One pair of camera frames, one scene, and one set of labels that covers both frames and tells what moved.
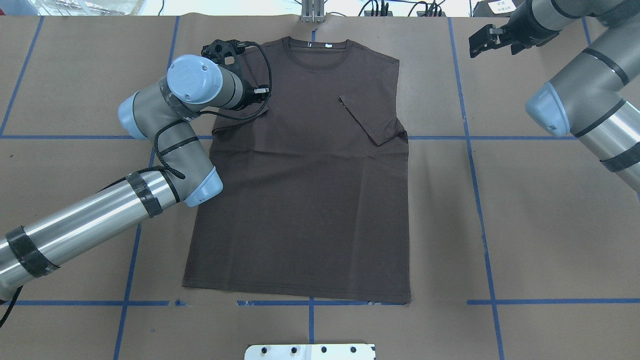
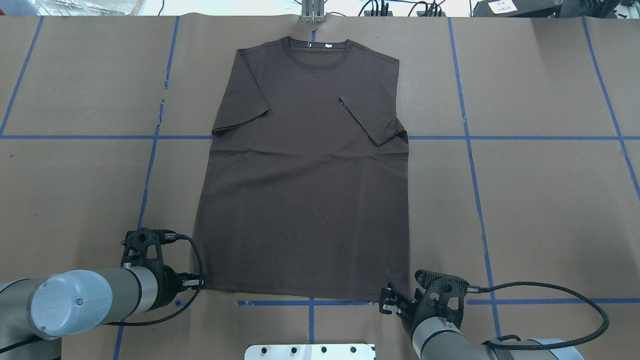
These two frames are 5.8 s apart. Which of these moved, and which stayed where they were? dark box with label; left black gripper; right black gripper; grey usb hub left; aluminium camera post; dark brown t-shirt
Moved: right black gripper; left black gripper
Stayed: grey usb hub left; aluminium camera post; dark brown t-shirt; dark box with label
